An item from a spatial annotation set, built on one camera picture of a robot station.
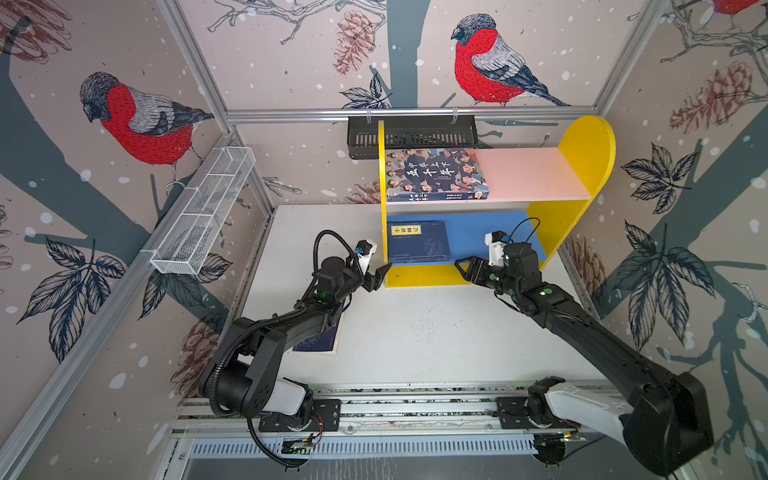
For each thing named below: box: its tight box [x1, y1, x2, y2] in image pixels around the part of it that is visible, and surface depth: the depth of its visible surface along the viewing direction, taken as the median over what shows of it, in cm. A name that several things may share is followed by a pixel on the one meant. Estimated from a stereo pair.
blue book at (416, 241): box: [388, 220, 451, 264], surface depth 90 cm
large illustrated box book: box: [386, 148, 490, 202], surface depth 70 cm
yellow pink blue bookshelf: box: [378, 116, 617, 288], surface depth 74 cm
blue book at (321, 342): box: [293, 324, 337, 351], surface depth 86 cm
